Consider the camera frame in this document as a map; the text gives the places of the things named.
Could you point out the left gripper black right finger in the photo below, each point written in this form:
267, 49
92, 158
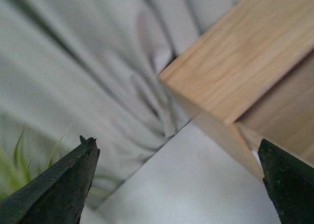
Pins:
289, 183

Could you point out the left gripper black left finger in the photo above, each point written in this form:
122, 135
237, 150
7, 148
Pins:
57, 196

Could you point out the wooden drawer cabinet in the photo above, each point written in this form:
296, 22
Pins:
251, 76

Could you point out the green spider plant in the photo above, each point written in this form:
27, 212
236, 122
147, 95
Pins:
15, 171

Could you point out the grey curtain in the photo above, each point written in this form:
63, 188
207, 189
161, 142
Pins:
90, 67

